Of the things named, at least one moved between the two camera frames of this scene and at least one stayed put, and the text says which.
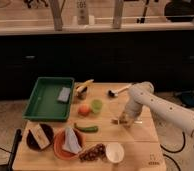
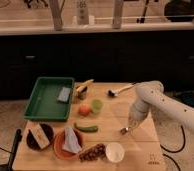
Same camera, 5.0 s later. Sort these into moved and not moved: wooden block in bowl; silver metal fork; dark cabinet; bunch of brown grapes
Moved: silver metal fork
Not moved: bunch of brown grapes; dark cabinet; wooden block in bowl
